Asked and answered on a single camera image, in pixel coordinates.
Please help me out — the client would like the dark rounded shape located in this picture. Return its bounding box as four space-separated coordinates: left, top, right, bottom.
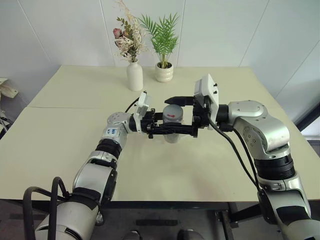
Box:
123 231 141 240
176 228 201 240

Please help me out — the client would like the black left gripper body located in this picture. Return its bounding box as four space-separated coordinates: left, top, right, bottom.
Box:
139 108 161 140

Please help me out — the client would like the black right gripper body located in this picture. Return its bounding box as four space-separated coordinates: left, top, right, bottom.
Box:
191 96 212 138

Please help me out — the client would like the white ribbed plant pot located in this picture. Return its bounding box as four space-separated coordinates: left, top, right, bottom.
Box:
154 61 175 83

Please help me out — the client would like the white ceramic vase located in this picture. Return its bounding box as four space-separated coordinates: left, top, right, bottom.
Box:
126 59 144 92

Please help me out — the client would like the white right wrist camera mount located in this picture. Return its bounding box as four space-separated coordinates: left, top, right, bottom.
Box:
193 73 220 129

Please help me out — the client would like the translucent plastic jar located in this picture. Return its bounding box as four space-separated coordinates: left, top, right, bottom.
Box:
163 121 181 144

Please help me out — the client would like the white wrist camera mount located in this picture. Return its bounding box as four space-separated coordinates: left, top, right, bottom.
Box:
134 91 153 117
193 73 220 129

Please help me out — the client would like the green palm plant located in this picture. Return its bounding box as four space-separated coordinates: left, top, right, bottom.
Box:
137 12 181 69

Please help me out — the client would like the white crumpled bag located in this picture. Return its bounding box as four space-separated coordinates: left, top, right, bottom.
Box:
0 77 20 101

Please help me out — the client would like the dried flower bouquet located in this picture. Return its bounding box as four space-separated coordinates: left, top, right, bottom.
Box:
111 0 149 63

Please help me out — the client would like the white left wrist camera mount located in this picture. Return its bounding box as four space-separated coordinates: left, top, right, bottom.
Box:
134 91 153 117

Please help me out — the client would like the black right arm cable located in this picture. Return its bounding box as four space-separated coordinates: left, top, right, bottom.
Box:
204 99 262 193

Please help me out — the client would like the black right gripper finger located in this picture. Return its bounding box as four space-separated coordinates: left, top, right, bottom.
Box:
163 122 198 136
164 95 195 108

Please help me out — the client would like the dark door frame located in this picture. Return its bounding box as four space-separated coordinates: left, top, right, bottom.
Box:
294 99 320 133

